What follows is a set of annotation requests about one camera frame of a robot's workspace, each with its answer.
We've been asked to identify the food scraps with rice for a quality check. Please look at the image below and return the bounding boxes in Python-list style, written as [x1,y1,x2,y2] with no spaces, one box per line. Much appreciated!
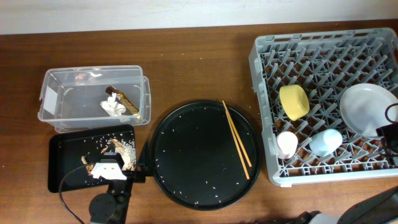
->
[79,133,136,171]

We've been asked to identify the white tissue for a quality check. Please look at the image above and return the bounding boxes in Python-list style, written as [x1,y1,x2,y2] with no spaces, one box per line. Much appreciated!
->
[100,93,126,116]

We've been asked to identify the grey plate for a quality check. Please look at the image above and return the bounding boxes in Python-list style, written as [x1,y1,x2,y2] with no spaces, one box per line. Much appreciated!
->
[340,83,397,139]

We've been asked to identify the gold snack wrapper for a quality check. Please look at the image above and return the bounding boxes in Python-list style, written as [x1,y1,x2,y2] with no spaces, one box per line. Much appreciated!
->
[105,86,139,115]

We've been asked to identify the blue cup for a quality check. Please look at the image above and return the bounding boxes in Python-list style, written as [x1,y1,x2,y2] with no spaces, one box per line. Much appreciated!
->
[309,129,343,157]

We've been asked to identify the wooden chopstick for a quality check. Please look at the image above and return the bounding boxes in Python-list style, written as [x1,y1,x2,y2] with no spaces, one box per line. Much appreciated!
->
[225,110,250,180]
[221,100,252,167]

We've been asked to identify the pink cup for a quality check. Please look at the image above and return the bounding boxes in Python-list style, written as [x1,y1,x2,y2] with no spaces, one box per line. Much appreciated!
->
[276,131,298,159]

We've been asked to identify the yellow bowl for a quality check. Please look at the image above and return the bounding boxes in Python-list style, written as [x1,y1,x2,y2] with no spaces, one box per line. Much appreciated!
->
[279,85,310,121]

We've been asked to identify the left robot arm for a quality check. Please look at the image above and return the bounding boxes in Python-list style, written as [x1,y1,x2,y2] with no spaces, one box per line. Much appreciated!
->
[89,143,150,223]

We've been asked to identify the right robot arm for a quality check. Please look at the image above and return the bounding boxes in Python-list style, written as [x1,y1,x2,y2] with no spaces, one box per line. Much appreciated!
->
[293,122,397,224]

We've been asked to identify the grey dishwasher rack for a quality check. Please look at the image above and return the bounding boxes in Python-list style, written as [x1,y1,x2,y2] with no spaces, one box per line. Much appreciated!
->
[249,28,397,187]

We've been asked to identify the black rectangular tray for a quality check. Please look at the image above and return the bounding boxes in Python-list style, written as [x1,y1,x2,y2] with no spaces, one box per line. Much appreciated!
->
[47,124,135,193]

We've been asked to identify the round black tray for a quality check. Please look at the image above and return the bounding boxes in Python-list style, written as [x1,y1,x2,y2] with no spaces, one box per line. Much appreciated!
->
[150,100,262,210]

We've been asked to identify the clear plastic bin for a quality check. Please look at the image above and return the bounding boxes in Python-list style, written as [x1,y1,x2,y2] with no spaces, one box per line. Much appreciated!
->
[38,65,152,133]

